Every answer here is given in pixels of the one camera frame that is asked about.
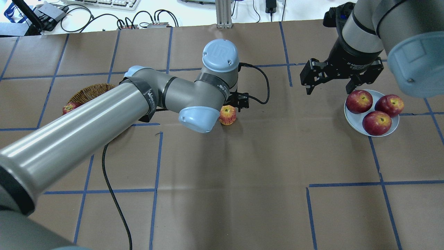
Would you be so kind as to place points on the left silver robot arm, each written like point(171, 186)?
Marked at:
point(35, 162)

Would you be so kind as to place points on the red apple plate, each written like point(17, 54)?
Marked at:
point(359, 101)
point(390, 104)
point(377, 123)

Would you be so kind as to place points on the woven wicker basket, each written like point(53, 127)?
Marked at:
point(91, 92)

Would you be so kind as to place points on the red apple plate outer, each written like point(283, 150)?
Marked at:
point(390, 104)

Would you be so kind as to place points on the white keyboard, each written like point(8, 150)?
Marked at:
point(113, 4)

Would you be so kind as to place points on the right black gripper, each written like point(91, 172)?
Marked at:
point(348, 58)

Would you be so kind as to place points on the aluminium frame post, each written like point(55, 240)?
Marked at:
point(223, 14)

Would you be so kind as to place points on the red yellow apple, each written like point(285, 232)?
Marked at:
point(228, 115)

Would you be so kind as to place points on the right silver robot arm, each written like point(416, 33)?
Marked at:
point(410, 32)

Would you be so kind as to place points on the light blue plate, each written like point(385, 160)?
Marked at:
point(355, 120)

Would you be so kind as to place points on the dark red apple in basket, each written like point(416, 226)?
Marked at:
point(70, 107)

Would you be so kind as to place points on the red apple plate back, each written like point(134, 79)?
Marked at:
point(359, 101)

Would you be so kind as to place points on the red apple plate front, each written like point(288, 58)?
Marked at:
point(377, 123)

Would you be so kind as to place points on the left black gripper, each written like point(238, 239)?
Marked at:
point(241, 101)

